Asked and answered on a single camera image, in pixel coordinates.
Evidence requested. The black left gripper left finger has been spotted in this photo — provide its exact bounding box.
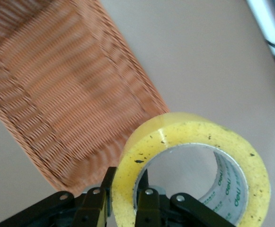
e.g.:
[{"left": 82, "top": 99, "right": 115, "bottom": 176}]
[{"left": 0, "top": 166, "right": 117, "bottom": 227}]

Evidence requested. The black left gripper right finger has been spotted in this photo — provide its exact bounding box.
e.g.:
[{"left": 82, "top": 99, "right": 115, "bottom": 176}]
[{"left": 135, "top": 169, "right": 237, "bottom": 227}]

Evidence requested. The brown wicker basket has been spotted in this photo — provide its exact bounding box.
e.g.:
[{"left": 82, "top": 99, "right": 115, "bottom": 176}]
[{"left": 0, "top": 0, "right": 170, "bottom": 193}]

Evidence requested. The yellow packing tape roll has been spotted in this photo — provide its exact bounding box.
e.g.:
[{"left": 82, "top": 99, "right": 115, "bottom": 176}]
[{"left": 111, "top": 112, "right": 270, "bottom": 227}]

